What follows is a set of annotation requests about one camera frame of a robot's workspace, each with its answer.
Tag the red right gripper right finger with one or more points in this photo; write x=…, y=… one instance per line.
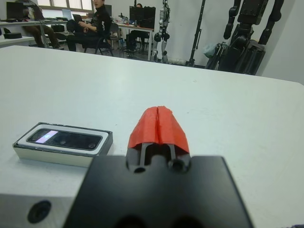
x=171, y=130

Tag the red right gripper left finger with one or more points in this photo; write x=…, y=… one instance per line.
x=145, y=128

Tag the slim black camera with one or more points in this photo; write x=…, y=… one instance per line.
x=71, y=140

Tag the white box base black rim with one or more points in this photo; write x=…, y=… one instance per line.
x=59, y=159

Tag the white crumpled sheet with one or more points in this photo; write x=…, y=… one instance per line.
x=177, y=61

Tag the black folded tripods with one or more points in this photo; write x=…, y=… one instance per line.
x=219, y=57

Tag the green plastic bag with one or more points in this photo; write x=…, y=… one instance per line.
x=209, y=50

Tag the distant seated person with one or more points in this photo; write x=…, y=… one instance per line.
x=137, y=35

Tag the white desk with white legs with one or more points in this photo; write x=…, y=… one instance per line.
x=142, y=28

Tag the black metal chair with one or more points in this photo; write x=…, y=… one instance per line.
x=114, y=31

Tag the silver humanoid robot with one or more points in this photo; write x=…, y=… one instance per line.
x=162, y=21

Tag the black humanoid robot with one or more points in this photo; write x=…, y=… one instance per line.
x=247, y=47

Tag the wide black monitor pair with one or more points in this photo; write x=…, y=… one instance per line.
x=142, y=15

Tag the person in black jacket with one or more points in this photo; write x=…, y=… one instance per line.
x=99, y=23

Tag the open dark laptop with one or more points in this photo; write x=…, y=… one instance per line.
x=77, y=17

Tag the person with brown shoes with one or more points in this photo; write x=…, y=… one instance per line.
x=38, y=31

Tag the low white table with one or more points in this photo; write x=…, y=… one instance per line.
x=14, y=40

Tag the long white desk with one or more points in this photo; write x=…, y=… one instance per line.
x=14, y=23

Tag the single black monitor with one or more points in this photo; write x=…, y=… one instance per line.
x=14, y=10

